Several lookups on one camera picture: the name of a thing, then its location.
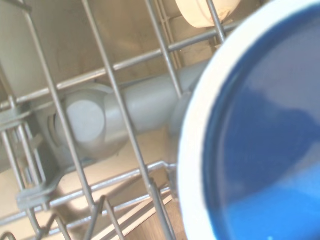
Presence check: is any dark blue ceramic mug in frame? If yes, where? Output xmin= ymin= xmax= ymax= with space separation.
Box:
xmin=176 ymin=0 xmax=320 ymax=240

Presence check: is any pale round plastic part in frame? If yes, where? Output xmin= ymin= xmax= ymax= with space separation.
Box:
xmin=174 ymin=0 xmax=242 ymax=29

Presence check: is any grey wire dishwasher rack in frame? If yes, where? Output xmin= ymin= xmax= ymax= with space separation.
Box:
xmin=0 ymin=0 xmax=241 ymax=240

